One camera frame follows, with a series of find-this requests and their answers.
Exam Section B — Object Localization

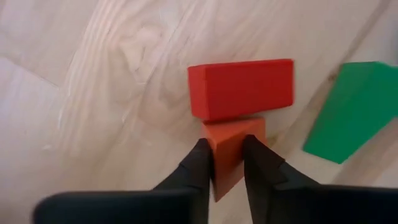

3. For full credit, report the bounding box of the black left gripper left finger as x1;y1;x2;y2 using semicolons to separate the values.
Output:
32;138;215;224

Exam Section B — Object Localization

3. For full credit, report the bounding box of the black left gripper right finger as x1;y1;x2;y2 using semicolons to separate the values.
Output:
242;134;398;224

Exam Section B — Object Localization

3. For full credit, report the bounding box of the orange block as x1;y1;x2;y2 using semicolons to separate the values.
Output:
201;117;268;203

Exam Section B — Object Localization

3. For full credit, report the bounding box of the red block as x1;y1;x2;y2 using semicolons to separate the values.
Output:
187;58;295;123

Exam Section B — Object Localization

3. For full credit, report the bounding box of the long green block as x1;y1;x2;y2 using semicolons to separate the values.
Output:
302;61;398;165

